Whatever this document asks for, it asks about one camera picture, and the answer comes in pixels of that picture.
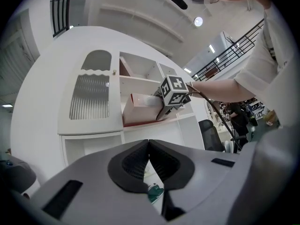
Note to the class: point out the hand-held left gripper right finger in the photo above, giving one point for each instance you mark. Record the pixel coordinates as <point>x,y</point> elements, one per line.
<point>206,172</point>

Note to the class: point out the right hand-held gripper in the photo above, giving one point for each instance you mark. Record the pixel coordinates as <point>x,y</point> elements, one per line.
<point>174,90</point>

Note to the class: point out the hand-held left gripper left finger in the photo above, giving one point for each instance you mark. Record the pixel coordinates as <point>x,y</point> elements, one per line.
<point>93,172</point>

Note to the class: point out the white shelf cabinet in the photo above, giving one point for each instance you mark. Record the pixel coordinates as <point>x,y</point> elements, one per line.
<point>93,97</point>

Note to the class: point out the black office chair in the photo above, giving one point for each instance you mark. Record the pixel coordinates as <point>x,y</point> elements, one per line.
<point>211,135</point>

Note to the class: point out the green object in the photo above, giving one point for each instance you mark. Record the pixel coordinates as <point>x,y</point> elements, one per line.
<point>155,192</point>

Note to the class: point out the white and grey machine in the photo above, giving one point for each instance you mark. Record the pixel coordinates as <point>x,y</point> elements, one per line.
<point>20,174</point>

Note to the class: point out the round ceiling light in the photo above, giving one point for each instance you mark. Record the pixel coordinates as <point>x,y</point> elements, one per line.
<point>198,21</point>

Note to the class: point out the long black mezzanine railing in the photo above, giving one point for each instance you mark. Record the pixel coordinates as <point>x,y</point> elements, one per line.
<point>229,53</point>

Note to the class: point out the person's white shirt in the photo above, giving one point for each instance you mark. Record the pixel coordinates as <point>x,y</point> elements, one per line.
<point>269,62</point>

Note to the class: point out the black balcony railing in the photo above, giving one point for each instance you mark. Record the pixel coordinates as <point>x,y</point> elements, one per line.
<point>59,8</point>

